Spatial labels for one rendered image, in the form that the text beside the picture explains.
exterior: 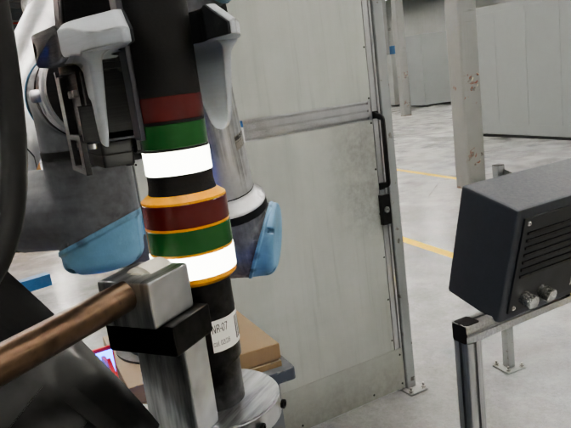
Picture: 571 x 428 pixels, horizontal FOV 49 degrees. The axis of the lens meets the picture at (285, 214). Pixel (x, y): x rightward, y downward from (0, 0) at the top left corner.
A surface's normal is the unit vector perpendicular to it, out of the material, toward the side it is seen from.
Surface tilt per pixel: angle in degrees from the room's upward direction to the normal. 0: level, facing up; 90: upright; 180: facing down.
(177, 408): 90
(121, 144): 90
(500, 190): 15
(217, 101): 94
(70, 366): 40
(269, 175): 90
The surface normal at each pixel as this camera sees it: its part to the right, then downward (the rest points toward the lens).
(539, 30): -0.91, 0.19
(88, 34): -0.69, 0.20
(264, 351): 0.42, 0.14
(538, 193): 0.00, -0.90
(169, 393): -0.44, 0.24
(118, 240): 0.67, 0.11
